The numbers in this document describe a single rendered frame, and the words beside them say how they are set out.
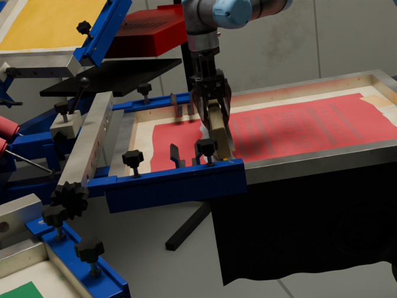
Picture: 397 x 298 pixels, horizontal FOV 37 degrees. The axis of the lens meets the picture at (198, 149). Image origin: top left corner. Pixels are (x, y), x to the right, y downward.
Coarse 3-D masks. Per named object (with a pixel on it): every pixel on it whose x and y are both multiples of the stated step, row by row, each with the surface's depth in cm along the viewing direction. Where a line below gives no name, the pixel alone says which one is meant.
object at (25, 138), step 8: (80, 128) 153; (24, 136) 154; (32, 136) 153; (40, 136) 152; (48, 136) 150; (16, 144) 149; (24, 144) 149; (32, 144) 149; (40, 144) 149; (56, 144) 149; (64, 144) 150; (72, 144) 150; (16, 152) 150; (24, 152) 150; (32, 152) 150; (40, 152) 150; (64, 152) 150; (16, 160) 151
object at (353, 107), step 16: (336, 96) 173; (352, 96) 170; (240, 112) 172; (256, 112) 170; (272, 112) 168; (352, 112) 158; (368, 112) 156; (160, 128) 170; (176, 128) 168; (192, 128) 166; (160, 144) 158; (176, 144) 156; (192, 144) 154
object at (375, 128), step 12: (360, 120) 152; (372, 120) 151; (384, 120) 149; (372, 132) 143; (384, 132) 142; (396, 132) 141; (336, 144) 140; (348, 144) 139; (156, 156) 150; (168, 156) 149; (180, 156) 148; (192, 156) 147; (240, 156) 142; (264, 156) 140; (276, 156) 139; (156, 168) 143; (168, 168) 142
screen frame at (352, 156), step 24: (360, 72) 179; (240, 96) 177; (264, 96) 177; (288, 96) 177; (144, 120) 178; (120, 144) 152; (360, 144) 128; (384, 144) 126; (120, 168) 137; (264, 168) 126; (288, 168) 126; (312, 168) 126; (336, 168) 126
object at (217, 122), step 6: (210, 102) 152; (216, 102) 151; (210, 108) 148; (216, 108) 147; (210, 114) 144; (216, 114) 142; (210, 120) 141; (216, 120) 138; (222, 120) 138; (216, 126) 135; (222, 126) 134; (216, 132) 134; (222, 132) 134; (216, 138) 134; (222, 138) 134; (222, 144) 135; (228, 144) 135; (222, 150) 135; (228, 150) 135; (222, 156) 136; (228, 156) 136
